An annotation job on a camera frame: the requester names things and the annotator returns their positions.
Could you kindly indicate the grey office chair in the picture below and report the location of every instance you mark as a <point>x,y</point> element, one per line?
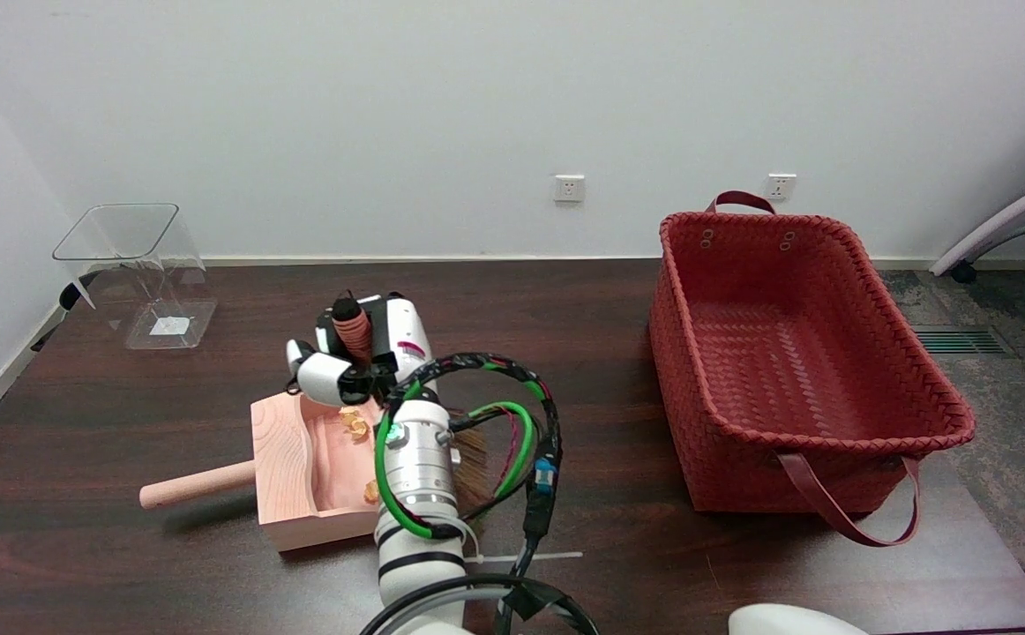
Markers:
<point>1006,216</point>

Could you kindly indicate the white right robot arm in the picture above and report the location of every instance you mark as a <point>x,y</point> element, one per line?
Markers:
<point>420,467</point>

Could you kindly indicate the red woven basket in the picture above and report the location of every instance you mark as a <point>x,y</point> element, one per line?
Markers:
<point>795,370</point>

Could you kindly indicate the brown straw hand broom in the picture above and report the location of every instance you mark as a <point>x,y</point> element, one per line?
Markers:
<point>473,467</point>

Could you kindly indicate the white zip tie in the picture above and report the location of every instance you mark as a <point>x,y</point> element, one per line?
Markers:
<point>530,557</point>

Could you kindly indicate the grey floor vent grille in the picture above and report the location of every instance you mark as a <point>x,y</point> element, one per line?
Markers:
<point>962,340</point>

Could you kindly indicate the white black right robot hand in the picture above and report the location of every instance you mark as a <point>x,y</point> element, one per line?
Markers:
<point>327,375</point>

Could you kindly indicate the clear plastic container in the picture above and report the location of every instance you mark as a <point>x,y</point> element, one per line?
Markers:
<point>168,326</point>

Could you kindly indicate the white wall socket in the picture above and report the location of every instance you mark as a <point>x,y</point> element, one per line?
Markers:
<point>569,188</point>
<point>781,186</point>

